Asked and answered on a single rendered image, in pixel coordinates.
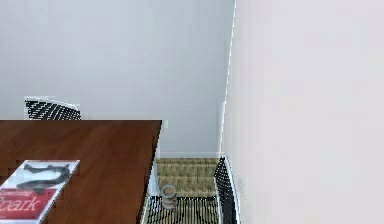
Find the grey ringed cylinder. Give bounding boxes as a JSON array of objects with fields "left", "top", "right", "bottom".
[{"left": 161, "top": 183, "right": 179, "bottom": 210}]

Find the brown wooden table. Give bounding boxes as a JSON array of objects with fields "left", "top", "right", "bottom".
[{"left": 0, "top": 119, "right": 163, "bottom": 224}]

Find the red and white book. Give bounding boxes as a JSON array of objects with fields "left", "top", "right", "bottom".
[{"left": 0, "top": 159, "right": 81, "bottom": 224}]

